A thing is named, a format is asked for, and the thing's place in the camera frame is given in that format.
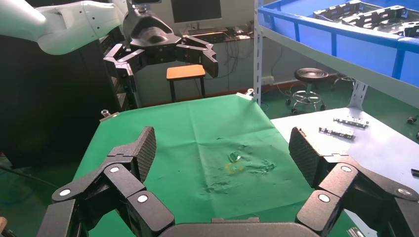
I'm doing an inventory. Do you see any black computer monitor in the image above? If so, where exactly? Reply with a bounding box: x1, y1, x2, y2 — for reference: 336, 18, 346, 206
170, 0, 222, 30

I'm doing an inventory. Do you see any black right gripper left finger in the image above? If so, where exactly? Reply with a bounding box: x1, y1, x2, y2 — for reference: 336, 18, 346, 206
37, 126, 176, 237

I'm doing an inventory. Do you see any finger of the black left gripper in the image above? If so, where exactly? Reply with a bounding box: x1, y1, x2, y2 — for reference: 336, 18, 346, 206
175, 35, 219, 79
103, 43, 148, 94

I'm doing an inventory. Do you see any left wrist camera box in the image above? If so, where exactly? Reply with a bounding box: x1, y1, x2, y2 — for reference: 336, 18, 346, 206
126, 0, 163, 10

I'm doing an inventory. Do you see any wooden top stool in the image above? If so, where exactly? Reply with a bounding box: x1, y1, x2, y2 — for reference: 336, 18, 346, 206
166, 64, 207, 103

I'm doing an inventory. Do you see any silver notched metal strip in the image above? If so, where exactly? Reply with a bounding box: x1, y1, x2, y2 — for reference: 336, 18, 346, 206
333, 117, 370, 129
318, 126, 356, 140

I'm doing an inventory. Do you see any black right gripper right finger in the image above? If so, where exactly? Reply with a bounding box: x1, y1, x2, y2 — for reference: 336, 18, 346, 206
288, 126, 419, 237

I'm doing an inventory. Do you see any white metal shelving rack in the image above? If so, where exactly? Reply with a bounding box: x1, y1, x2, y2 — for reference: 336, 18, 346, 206
253, 0, 419, 110

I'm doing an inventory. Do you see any black floor cable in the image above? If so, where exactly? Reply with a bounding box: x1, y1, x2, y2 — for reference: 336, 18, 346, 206
0, 164, 60, 191

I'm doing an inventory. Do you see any silver sheet metal bracket part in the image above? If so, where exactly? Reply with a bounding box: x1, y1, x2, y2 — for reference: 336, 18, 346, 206
313, 0, 383, 24
341, 4, 410, 32
392, 21, 419, 38

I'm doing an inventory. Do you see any cluttered desk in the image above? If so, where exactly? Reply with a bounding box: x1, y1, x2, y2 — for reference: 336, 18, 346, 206
180, 24, 256, 45

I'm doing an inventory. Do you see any chair wheel base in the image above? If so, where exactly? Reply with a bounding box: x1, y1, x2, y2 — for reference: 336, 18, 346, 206
285, 68, 330, 115

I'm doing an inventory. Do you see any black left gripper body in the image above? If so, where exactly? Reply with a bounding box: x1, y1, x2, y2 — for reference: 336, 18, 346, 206
123, 8, 183, 65

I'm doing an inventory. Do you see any green table cloth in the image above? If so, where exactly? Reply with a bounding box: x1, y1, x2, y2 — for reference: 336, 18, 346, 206
73, 94, 357, 237

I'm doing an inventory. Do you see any blue plastic bin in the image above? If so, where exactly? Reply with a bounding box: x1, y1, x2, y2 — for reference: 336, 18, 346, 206
257, 0, 419, 87

